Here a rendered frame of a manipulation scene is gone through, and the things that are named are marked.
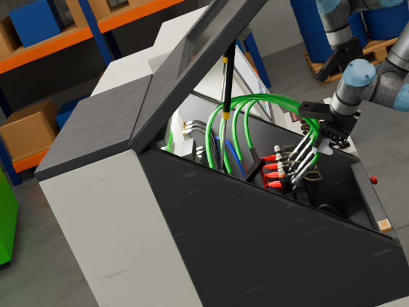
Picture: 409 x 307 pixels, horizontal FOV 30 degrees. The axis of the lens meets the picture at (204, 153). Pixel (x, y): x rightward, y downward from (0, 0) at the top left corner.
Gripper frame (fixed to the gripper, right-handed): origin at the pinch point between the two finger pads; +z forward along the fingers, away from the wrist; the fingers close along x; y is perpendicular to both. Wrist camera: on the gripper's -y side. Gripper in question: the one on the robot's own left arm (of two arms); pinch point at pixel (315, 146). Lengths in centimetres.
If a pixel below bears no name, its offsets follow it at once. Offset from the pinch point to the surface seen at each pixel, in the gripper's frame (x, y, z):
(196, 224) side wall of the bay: -39.0, -17.5, 6.9
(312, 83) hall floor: 366, -50, 337
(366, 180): 21.6, 18.9, 27.6
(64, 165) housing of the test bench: -48, -55, -1
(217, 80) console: 28, -42, 25
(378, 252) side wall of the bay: -19.8, 29.3, 4.2
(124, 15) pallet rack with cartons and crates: 334, -236, 338
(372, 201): 8.0, 22.8, 19.5
